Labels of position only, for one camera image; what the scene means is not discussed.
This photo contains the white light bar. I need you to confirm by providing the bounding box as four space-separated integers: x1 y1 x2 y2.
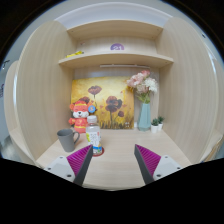
99 64 150 69

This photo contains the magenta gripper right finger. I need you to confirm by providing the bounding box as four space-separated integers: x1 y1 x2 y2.
134 144 161 184

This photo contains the clear plastic water bottle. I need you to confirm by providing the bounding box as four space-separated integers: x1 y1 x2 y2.
86 115 102 154

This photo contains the yellow object on shelf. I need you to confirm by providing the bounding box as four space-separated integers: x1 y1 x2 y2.
65 51 84 58

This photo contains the grey ceramic mug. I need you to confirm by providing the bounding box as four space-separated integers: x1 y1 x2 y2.
57 129 80 152

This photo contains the red plush fox toy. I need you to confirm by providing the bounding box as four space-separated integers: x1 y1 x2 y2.
69 100 96 133

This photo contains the red round coaster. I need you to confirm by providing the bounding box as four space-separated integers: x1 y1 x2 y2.
93 147 105 157

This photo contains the small potted plant white pot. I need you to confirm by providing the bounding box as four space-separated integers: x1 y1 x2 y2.
151 118 159 133

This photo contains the teal vase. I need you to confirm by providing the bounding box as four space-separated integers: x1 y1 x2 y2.
137 103 151 131

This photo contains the pink white flower bouquet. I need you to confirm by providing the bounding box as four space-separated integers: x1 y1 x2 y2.
126 70 158 104

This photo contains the wooden shelf unit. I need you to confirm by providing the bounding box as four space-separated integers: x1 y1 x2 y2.
3 15 224 166

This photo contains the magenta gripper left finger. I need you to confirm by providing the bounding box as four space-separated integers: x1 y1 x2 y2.
67 145 93 186

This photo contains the purple round sticker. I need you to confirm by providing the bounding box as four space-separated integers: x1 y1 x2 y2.
110 43 125 50

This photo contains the poppy flower painting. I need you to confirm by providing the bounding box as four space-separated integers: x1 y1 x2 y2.
71 76 134 129

